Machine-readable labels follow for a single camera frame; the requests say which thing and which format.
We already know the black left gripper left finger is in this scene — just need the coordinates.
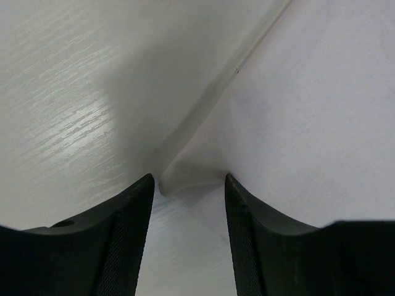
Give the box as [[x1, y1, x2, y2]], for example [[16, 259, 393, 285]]
[[1, 174, 154, 295]]

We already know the white tank top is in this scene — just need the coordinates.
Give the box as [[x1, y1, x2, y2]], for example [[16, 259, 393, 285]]
[[159, 1, 394, 234]]

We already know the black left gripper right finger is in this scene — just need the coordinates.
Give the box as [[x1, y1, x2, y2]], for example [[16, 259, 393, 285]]
[[225, 175, 394, 295]]

